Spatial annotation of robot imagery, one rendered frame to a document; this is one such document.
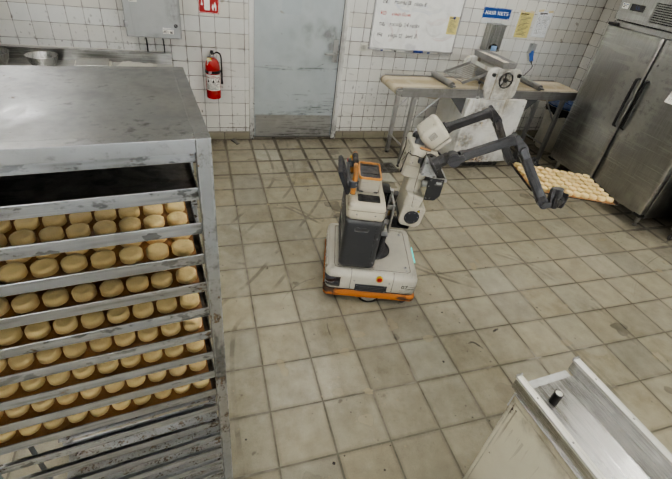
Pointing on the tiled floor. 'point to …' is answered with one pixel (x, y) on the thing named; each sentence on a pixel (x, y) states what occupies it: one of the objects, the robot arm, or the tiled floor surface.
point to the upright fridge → (627, 110)
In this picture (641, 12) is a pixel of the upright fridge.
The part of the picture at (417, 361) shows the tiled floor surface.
